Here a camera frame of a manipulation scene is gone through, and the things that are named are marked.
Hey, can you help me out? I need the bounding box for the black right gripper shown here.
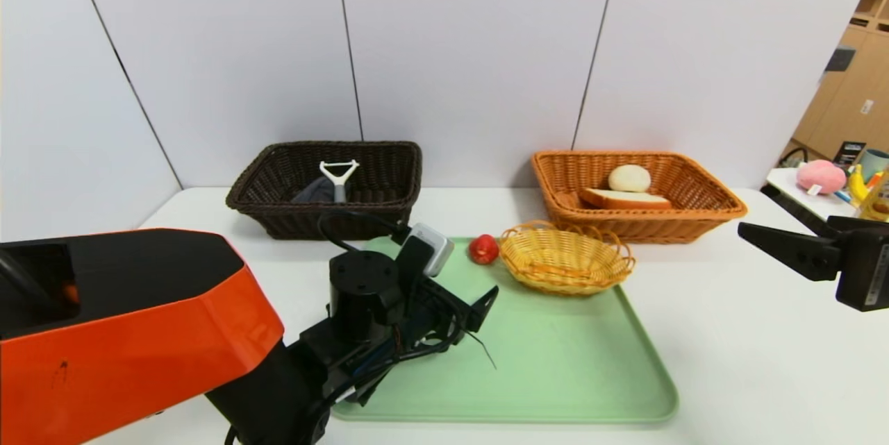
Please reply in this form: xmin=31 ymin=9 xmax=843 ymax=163
xmin=738 ymin=215 xmax=889 ymax=312

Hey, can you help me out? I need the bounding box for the white bread slice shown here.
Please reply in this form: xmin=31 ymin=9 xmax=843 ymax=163
xmin=580 ymin=187 xmax=674 ymax=210

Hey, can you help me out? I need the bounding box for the white bun with orange top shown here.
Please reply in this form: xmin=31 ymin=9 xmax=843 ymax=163
xmin=608 ymin=164 xmax=653 ymax=194

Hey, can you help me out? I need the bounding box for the white peeler with grey handle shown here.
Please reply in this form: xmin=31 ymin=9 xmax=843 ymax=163
xmin=319 ymin=160 xmax=360 ymax=204

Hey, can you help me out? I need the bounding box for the dark grey towel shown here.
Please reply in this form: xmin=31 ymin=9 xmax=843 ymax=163
xmin=290 ymin=176 xmax=338 ymax=204

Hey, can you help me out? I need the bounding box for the large orange wicker basket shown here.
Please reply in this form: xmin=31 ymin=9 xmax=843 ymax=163
xmin=531 ymin=150 xmax=749 ymax=245

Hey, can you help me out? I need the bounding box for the small yellow wicker basket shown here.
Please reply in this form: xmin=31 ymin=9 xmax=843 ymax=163
xmin=499 ymin=220 xmax=636 ymax=296

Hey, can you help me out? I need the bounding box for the large dark brown wicker basket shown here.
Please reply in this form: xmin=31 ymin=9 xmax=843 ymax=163
xmin=225 ymin=140 xmax=424 ymax=240

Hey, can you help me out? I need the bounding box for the yellow drink bottle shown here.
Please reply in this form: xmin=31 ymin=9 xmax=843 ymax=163
xmin=858 ymin=174 xmax=889 ymax=220

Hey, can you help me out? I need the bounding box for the yellow banana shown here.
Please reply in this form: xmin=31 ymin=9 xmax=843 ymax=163
xmin=847 ymin=164 xmax=872 ymax=204

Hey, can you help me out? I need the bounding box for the pink plush toy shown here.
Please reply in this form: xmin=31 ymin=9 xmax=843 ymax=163
xmin=796 ymin=159 xmax=848 ymax=196

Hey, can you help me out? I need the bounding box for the white side table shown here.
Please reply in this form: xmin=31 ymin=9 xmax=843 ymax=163
xmin=761 ymin=166 xmax=889 ymax=237

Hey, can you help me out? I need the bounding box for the small black card box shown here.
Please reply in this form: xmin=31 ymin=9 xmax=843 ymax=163
xmin=832 ymin=141 xmax=867 ymax=168

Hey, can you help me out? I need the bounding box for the teal cup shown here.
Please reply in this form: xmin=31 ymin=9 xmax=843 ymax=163
xmin=859 ymin=149 xmax=889 ymax=182

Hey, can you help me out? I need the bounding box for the grey box on cabinet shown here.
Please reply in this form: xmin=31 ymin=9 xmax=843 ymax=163
xmin=825 ymin=46 xmax=857 ymax=73

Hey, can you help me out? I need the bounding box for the light green plastic tray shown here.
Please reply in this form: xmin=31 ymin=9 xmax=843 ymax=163
xmin=332 ymin=235 xmax=680 ymax=425

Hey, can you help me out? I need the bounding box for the small red tomato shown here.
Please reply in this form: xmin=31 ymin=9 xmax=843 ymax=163
xmin=469 ymin=234 xmax=501 ymax=266

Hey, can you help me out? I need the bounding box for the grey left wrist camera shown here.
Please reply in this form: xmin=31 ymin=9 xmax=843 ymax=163
xmin=408 ymin=223 xmax=456 ymax=278

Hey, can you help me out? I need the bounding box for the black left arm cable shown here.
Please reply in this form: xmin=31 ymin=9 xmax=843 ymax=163
xmin=318 ymin=211 xmax=410 ymax=255

